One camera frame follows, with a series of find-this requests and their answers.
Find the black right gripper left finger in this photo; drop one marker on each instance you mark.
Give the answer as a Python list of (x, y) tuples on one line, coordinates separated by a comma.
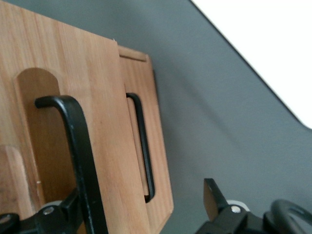
[(14, 175)]

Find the wooden drawer cabinet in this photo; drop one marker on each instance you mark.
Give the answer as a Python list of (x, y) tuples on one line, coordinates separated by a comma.
[(134, 54)]

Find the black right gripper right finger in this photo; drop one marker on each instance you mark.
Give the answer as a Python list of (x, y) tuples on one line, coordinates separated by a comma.
[(219, 202)]

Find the wooden drawer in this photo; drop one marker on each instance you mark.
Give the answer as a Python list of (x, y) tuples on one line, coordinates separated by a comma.
[(161, 146), (97, 97)]

